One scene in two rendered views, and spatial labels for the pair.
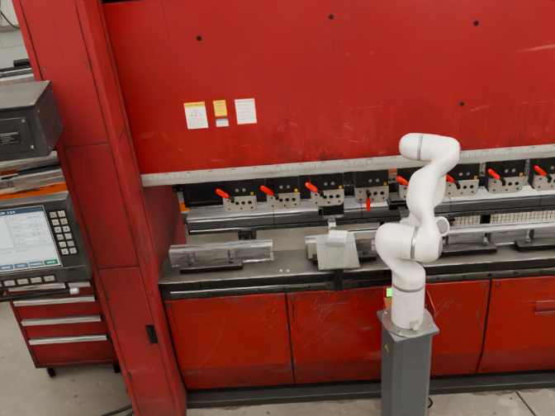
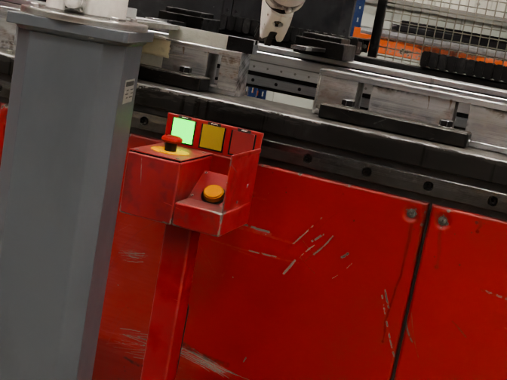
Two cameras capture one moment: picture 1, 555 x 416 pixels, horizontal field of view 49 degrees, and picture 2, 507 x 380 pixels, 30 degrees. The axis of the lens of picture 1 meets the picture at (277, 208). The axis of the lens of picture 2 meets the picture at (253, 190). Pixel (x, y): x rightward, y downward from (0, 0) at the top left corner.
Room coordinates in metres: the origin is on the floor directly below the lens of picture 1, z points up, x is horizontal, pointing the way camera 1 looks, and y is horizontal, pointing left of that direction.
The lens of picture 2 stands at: (0.45, -1.14, 1.06)
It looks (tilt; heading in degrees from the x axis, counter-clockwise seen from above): 11 degrees down; 16
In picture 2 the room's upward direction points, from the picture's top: 10 degrees clockwise
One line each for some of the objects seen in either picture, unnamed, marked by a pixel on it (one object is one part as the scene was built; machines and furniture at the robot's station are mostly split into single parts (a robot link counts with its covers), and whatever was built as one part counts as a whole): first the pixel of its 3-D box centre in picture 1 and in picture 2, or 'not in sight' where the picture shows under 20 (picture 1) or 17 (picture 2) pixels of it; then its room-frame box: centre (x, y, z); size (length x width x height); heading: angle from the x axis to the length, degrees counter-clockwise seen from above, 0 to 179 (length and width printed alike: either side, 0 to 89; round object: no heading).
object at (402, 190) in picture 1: (415, 179); not in sight; (2.40, -0.63, 1.26); 0.15 x 0.09 x 0.17; 87
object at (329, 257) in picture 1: (336, 250); (113, 17); (2.27, -0.25, 1.00); 0.26 x 0.18 x 0.01; 177
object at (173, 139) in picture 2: not in sight; (170, 145); (2.08, -0.50, 0.79); 0.04 x 0.04 x 0.04
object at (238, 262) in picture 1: (211, 266); not in sight; (2.39, 0.34, 0.89); 0.30 x 0.05 x 0.03; 87
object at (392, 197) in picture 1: (401, 207); (316, 45); (2.57, -0.62, 1.01); 0.26 x 0.12 x 0.05; 177
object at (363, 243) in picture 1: (345, 244); (162, 58); (2.42, -0.31, 0.92); 0.39 x 0.06 x 0.10; 87
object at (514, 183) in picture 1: (504, 172); not in sight; (2.38, -1.03, 1.26); 0.15 x 0.09 x 0.17; 87
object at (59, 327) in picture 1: (73, 289); not in sight; (2.84, 1.22, 0.50); 0.50 x 0.50 x 1.00; 87
